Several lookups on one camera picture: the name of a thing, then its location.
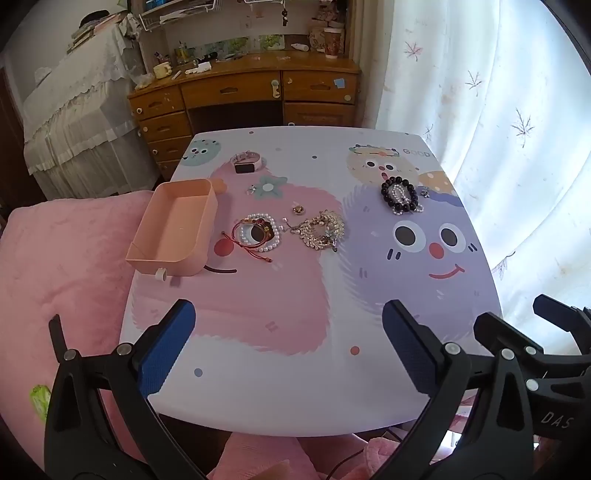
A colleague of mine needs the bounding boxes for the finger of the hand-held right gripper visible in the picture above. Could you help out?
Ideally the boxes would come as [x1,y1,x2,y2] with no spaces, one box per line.
[473,311,548,358]
[533,294,591,356]

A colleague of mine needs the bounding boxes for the white floral curtain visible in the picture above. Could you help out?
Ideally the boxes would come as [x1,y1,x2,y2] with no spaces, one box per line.
[360,0,591,337]

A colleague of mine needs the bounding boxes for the white wire shelf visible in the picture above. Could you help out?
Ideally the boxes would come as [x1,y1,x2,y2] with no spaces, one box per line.
[137,0,219,32]

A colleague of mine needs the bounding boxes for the red patterned paper cup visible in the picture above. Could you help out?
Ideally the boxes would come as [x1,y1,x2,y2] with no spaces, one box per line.
[323,28,345,59]

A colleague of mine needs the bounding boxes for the pearl necklace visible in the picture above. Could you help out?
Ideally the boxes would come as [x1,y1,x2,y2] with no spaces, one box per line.
[392,185,424,216]

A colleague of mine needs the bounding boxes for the wooden desk with drawers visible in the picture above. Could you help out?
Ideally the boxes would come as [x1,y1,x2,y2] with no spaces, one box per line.
[127,50,363,182]

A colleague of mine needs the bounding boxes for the black bead bracelet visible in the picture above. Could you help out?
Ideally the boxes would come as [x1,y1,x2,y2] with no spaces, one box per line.
[380,176,419,216]

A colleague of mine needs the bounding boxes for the pink fluffy blanket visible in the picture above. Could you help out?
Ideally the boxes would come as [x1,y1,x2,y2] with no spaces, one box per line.
[0,188,155,467]

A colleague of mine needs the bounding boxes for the pink smartwatch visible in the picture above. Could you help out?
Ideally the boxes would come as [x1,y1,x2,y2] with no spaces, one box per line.
[230,151,265,175]

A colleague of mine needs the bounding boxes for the red string bracelet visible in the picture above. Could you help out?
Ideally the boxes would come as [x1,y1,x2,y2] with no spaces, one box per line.
[222,217,278,264]

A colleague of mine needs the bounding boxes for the white lace cloth cover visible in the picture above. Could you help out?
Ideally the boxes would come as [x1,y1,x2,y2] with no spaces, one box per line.
[23,14,161,200]

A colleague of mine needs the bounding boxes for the white pearl bracelet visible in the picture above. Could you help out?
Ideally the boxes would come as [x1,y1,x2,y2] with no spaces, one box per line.
[239,213,281,253]

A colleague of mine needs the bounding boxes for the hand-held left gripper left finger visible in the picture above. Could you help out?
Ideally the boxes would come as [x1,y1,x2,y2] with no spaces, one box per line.
[44,299,206,480]

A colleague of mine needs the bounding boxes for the black cable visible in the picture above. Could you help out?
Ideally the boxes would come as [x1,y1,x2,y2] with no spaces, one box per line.
[327,440,370,480]

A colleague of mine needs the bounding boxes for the patterned gift bag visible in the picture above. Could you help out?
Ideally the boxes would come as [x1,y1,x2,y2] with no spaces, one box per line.
[308,17,343,52]

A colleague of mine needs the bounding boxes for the gold rhinestone necklace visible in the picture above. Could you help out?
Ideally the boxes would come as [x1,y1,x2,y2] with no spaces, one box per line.
[284,210,346,253]

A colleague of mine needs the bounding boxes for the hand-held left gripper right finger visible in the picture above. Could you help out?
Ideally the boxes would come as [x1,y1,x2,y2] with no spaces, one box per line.
[372,300,536,480]

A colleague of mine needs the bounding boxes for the pink plastic storage box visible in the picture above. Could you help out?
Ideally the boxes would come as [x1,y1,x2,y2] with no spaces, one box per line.
[126,179,220,281]

